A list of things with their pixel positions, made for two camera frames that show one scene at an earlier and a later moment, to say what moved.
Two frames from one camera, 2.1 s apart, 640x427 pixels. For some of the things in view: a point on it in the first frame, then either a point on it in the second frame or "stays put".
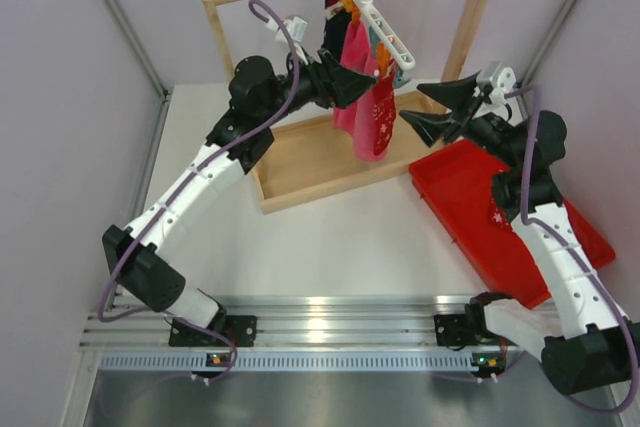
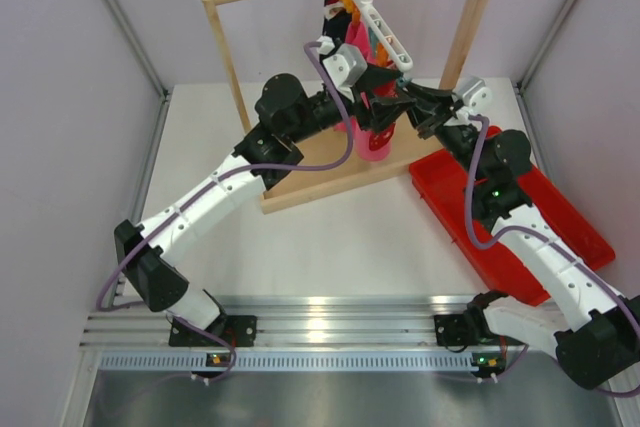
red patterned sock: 384,110 stays put
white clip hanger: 383,26 stays put
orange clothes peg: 383,58 stays put
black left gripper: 332,82 -> 379,111
